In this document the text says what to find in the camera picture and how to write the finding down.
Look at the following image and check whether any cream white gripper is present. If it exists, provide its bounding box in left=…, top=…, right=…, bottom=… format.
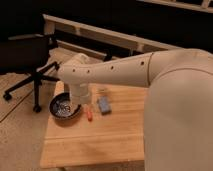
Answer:
left=69, top=84, right=91, bottom=104

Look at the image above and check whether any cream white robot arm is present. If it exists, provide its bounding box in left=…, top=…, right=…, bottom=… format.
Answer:
left=58, top=49, right=213, bottom=171

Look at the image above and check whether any dark ceramic bowl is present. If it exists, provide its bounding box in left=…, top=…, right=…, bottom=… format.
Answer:
left=49, top=92, right=81, bottom=120

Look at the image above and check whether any blue grey sponge block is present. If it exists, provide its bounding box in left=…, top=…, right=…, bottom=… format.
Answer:
left=97, top=96, right=111, bottom=114

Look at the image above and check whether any wooden board table top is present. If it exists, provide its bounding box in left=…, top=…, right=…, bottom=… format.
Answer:
left=40, top=84, right=147, bottom=168

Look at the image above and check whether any black office chair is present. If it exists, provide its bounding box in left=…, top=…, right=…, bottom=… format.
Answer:
left=0, top=35, right=60, bottom=113

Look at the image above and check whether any white wooden bench frame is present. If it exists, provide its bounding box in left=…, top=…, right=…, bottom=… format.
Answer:
left=41, top=0, right=213, bottom=57

